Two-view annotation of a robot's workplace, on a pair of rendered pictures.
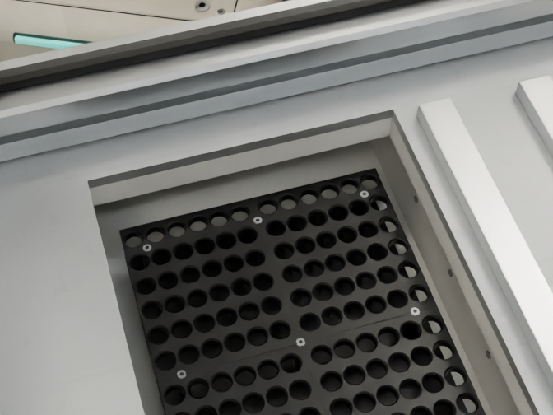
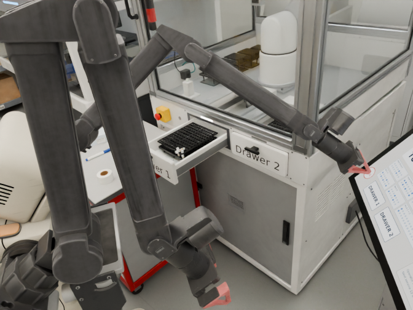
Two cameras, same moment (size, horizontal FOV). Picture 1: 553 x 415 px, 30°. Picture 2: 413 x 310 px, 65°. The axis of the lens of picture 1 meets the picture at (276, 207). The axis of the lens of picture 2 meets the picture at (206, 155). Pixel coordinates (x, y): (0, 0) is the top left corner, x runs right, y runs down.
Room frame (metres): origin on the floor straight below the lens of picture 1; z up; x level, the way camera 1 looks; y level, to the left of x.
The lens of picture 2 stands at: (1.13, 1.01, 1.66)
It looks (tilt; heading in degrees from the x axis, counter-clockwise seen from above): 34 degrees down; 247
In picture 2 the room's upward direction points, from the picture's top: 7 degrees counter-clockwise
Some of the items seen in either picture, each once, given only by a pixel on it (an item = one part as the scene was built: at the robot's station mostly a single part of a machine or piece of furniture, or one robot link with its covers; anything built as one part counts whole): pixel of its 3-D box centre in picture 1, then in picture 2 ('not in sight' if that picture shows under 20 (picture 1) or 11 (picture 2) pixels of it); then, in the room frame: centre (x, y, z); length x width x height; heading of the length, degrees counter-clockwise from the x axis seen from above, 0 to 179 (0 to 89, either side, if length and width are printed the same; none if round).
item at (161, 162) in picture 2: not in sight; (153, 161); (0.88, -0.16, 0.87); 0.29 x 0.02 x 0.11; 107
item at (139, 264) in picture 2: not in sight; (132, 202); (0.98, -0.56, 0.38); 0.62 x 0.58 x 0.76; 107
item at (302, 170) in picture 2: not in sight; (273, 98); (0.10, -0.36, 0.87); 1.02 x 0.95 x 0.14; 107
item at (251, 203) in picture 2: not in sight; (273, 166); (0.10, -0.35, 0.40); 1.03 x 0.95 x 0.80; 107
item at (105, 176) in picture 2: not in sight; (105, 176); (1.09, -0.32, 0.78); 0.07 x 0.07 x 0.04
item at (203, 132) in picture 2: not in sight; (188, 142); (0.69, -0.22, 0.87); 0.22 x 0.18 x 0.06; 17
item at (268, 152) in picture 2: not in sight; (257, 153); (0.48, 0.04, 0.87); 0.29 x 0.02 x 0.11; 107
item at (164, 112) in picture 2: not in sight; (163, 114); (0.69, -0.57, 0.88); 0.07 x 0.05 x 0.07; 107
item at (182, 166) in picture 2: not in sight; (190, 142); (0.68, -0.23, 0.86); 0.40 x 0.26 x 0.06; 17
